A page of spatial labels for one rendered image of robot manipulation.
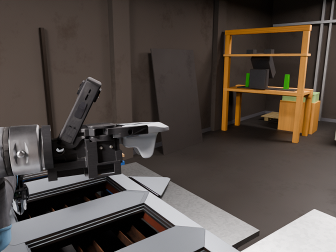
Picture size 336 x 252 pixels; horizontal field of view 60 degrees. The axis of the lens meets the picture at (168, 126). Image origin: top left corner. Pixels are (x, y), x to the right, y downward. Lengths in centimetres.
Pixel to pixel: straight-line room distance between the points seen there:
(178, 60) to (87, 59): 174
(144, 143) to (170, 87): 451
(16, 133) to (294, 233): 83
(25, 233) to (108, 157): 99
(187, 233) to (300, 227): 47
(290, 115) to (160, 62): 333
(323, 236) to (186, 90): 452
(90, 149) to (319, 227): 81
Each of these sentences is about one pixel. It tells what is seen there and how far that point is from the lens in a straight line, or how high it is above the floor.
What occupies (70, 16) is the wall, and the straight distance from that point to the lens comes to 415.
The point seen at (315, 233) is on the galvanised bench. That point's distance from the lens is 105.
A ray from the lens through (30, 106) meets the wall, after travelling 388.
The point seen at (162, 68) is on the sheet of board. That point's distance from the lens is 491.
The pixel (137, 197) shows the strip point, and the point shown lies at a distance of 159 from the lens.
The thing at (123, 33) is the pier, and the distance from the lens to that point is 448.
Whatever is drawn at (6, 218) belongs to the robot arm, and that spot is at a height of 133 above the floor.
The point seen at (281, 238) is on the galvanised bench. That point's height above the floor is 105.
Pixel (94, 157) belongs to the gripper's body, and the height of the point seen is 142.
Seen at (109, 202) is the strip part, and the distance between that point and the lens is 157.
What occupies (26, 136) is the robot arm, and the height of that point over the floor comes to 146.
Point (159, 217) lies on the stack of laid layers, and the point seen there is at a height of 84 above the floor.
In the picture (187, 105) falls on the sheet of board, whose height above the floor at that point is 73.
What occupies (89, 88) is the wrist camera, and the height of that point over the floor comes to 153.
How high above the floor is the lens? 157
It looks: 13 degrees down
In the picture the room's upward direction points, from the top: straight up
